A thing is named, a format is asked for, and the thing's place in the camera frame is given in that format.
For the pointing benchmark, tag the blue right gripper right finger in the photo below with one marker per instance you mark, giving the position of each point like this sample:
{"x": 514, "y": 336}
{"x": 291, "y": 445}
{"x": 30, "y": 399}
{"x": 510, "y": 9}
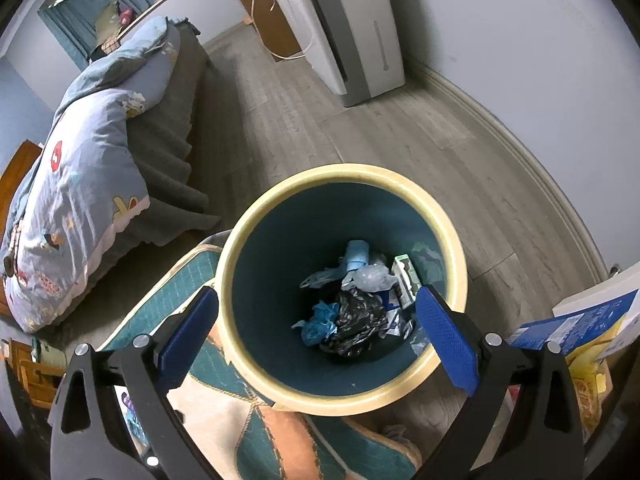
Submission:
{"x": 453, "y": 338}

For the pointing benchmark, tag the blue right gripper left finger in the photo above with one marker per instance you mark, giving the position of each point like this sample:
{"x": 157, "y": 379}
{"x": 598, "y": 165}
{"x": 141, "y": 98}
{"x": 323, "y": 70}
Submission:
{"x": 180, "y": 337}

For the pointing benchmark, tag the black plastic bag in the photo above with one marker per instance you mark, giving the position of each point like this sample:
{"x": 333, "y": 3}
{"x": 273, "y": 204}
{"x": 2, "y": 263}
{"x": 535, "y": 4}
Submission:
{"x": 360, "y": 317}

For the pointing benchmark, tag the blue face mask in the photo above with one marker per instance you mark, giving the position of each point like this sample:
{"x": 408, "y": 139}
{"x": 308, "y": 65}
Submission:
{"x": 320, "y": 326}

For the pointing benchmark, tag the white green small carton box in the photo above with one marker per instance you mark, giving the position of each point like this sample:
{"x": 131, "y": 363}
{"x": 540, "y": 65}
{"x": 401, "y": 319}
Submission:
{"x": 408, "y": 282}

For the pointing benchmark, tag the clear plastic wrap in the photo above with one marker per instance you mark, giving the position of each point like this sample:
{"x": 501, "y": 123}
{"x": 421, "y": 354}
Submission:
{"x": 371, "y": 278}

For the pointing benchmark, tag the yellow and teal trash bin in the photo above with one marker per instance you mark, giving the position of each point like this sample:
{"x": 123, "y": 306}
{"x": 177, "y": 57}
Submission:
{"x": 317, "y": 285}

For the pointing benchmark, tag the blue white wrapper in bin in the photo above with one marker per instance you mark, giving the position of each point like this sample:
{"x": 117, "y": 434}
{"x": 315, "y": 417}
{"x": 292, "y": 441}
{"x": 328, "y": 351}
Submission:
{"x": 401, "y": 326}

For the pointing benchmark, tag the teal and orange patterned mat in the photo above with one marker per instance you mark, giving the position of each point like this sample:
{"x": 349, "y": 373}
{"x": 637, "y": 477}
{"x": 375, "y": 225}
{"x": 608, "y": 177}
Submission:
{"x": 241, "y": 433}

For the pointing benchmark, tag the blue white milk carton box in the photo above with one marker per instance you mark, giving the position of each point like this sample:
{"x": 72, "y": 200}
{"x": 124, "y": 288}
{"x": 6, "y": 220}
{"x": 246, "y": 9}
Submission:
{"x": 589, "y": 327}

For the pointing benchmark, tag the small wooden chair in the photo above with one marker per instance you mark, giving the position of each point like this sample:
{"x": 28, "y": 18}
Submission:
{"x": 40, "y": 381}

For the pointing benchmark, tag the dark grey bed skirt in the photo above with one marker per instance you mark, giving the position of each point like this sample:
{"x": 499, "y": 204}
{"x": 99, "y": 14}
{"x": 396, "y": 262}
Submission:
{"x": 162, "y": 143}

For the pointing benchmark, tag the wooden headboard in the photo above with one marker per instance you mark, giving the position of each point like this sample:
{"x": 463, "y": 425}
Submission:
{"x": 18, "y": 167}

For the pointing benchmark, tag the brown wooden cabinet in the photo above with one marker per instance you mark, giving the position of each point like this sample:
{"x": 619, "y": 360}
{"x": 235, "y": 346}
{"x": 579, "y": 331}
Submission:
{"x": 272, "y": 28}

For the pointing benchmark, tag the white air purifier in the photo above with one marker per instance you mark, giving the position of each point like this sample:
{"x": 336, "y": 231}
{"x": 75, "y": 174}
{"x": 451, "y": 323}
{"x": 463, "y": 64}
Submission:
{"x": 352, "y": 45}

